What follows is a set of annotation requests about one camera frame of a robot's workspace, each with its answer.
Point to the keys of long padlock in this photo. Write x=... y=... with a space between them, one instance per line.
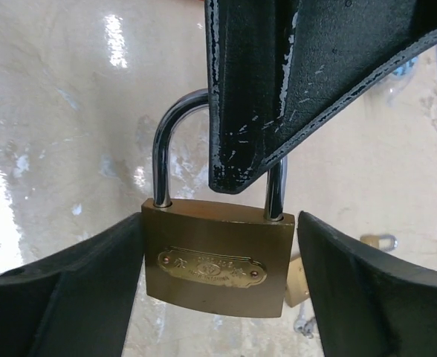
x=304 y=326

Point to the long shackle brass padlock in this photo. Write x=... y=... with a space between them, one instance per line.
x=296 y=290

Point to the blue zigzag sponge pack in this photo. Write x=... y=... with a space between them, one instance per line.
x=399 y=79

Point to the small brass padlock with keys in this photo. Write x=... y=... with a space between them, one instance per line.
x=383 y=242

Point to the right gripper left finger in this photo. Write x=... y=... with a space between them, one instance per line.
x=76 y=302

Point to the short shackle brass padlock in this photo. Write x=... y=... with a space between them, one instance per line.
x=215 y=257

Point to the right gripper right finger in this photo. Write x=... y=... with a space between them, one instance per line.
x=366 y=302

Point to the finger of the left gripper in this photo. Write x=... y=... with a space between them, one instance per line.
x=279 y=70

